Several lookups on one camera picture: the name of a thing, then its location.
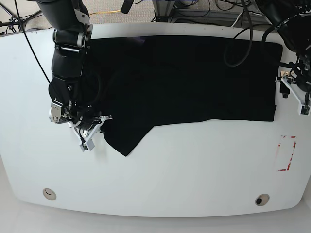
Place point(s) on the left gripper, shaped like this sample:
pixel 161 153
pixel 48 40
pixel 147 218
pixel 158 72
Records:
pixel 301 73

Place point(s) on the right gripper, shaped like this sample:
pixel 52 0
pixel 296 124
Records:
pixel 85 119

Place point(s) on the black T-shirt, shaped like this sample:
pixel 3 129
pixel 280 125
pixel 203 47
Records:
pixel 163 80

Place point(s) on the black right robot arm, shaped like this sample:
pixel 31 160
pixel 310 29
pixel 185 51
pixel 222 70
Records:
pixel 72 34

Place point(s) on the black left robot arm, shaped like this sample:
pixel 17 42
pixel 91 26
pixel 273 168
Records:
pixel 292 21

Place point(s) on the red tape marking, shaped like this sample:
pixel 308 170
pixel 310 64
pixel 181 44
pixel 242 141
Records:
pixel 285 152

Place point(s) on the left table grommet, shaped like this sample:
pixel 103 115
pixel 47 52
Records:
pixel 49 194

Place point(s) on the table grommet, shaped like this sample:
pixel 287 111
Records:
pixel 49 194
pixel 262 200

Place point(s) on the right table grommet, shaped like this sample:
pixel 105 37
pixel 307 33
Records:
pixel 262 200

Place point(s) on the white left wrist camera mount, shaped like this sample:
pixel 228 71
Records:
pixel 287 86

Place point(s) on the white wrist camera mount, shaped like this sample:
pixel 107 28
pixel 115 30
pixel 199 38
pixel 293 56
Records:
pixel 86 131
pixel 287 86

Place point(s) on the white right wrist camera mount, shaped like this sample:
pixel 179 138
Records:
pixel 86 131

